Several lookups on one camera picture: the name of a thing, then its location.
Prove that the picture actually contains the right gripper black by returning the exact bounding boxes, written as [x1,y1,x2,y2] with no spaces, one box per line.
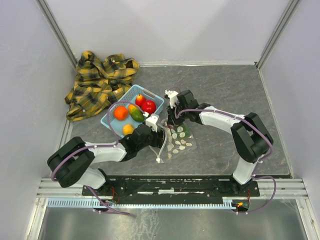
[165,102,188,127]

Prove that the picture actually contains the small green fake fruit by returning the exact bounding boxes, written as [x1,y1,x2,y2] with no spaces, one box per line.
[180,127,191,138]

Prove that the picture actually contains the clear polka dot zip bag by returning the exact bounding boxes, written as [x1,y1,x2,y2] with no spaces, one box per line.
[150,120,197,164]

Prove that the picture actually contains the red fake apple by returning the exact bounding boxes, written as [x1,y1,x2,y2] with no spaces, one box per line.
[141,100,157,115]

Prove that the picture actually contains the yellow orange fake fruit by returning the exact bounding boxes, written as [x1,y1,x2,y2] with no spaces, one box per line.
[122,123,135,136]

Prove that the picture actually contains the green orange fake mango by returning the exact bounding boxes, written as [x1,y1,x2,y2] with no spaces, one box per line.
[127,104,145,123]

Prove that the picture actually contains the orange fake orange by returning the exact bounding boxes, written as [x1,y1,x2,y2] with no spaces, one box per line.
[113,106,129,121]

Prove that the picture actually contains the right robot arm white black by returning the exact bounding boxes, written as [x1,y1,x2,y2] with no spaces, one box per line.
[164,89,274,196]

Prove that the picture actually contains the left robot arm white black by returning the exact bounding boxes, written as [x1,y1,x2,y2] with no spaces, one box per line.
[47,124,166,195]

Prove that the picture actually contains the light blue plastic basket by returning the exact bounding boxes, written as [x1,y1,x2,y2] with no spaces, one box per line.
[100,84,164,138]

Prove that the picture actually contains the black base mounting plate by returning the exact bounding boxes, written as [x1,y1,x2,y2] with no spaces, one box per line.
[95,175,260,205]

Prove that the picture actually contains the yellow plaid shirt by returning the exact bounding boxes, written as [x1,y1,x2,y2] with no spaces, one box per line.
[64,50,140,122]

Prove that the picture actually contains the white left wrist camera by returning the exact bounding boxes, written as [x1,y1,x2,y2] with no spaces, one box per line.
[144,113,159,132]

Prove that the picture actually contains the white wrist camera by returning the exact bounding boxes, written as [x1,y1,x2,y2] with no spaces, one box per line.
[144,113,159,132]
[164,89,179,109]

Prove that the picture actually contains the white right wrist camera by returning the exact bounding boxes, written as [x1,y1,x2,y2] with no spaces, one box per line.
[164,89,179,109]

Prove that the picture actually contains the light blue cable duct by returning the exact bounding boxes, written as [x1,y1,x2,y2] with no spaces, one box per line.
[47,195,238,209]

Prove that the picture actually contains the aluminium frame rail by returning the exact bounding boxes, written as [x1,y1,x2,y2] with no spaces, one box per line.
[35,0,78,69]

